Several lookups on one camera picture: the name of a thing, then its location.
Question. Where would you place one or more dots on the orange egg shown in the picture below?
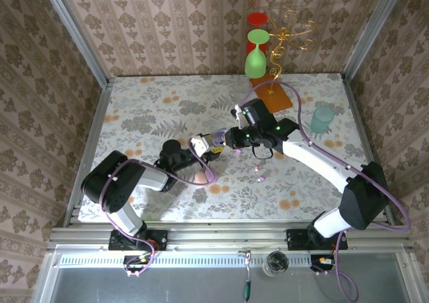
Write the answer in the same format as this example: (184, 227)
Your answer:
(200, 179)

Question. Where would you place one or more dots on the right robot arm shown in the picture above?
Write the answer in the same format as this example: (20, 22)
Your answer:
(318, 159)

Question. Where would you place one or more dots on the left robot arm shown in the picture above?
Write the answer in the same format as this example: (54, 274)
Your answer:
(114, 182)

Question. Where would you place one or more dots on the clear drinking glass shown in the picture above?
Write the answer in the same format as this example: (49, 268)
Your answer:
(240, 89)

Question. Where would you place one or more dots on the teal frosted cup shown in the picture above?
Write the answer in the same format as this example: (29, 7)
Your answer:
(321, 120)

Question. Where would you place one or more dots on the green wine glass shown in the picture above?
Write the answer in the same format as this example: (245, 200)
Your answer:
(255, 65)

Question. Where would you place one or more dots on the small metal clamp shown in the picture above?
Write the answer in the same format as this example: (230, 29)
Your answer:
(244, 253)

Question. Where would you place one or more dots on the black connector box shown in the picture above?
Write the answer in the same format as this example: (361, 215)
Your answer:
(134, 261)
(318, 261)

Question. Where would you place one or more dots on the red wine glass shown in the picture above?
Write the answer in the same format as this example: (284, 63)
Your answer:
(257, 17)

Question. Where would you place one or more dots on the grey metal shelf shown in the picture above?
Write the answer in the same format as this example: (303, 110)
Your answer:
(187, 283)

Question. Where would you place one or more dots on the clear glass jar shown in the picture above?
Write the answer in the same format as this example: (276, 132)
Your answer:
(277, 264)

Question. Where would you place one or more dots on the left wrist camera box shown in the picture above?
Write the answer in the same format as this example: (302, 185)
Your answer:
(202, 144)

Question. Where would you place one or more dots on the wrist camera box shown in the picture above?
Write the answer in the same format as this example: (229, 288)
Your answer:
(202, 144)
(238, 115)

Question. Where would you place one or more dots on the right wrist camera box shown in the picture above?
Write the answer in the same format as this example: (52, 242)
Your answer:
(238, 115)

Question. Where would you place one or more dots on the aluminium side rail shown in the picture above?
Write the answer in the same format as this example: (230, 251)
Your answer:
(368, 149)
(90, 149)

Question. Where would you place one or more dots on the aluminium frame post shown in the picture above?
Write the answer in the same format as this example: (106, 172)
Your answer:
(76, 31)
(371, 31)

